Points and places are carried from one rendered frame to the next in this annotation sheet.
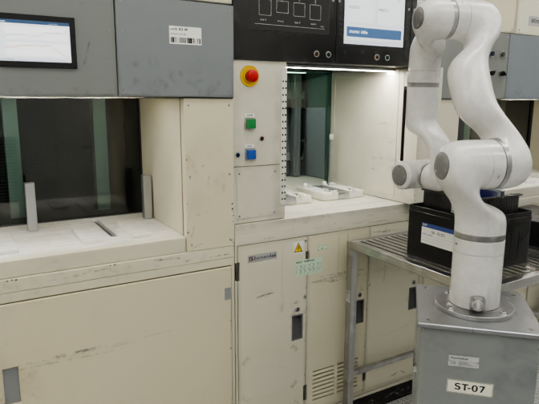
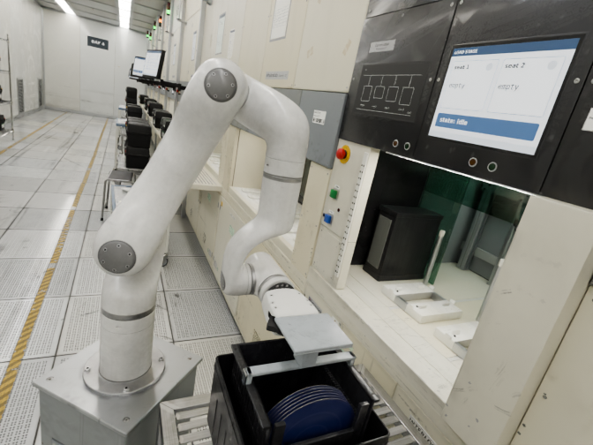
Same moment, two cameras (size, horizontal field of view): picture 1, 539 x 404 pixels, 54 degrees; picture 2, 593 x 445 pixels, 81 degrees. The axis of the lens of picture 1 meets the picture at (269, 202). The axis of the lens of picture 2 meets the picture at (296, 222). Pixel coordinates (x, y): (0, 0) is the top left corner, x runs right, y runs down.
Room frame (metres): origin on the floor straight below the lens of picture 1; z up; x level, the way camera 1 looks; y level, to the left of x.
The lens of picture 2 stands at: (1.66, -1.22, 1.46)
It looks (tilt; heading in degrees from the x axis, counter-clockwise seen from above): 17 degrees down; 92
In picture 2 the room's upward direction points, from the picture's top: 11 degrees clockwise
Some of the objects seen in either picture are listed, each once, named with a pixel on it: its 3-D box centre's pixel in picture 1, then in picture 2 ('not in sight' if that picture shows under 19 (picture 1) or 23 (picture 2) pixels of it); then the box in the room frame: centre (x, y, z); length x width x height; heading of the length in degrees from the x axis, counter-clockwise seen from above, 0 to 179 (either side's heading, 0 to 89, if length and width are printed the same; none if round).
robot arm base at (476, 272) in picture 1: (476, 272); (127, 337); (1.28, -0.52, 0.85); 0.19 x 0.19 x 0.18
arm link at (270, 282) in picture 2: not in sight; (278, 293); (1.63, -0.51, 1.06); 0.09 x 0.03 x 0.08; 30
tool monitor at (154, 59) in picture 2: not in sight; (169, 72); (-0.04, 2.48, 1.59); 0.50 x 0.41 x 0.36; 31
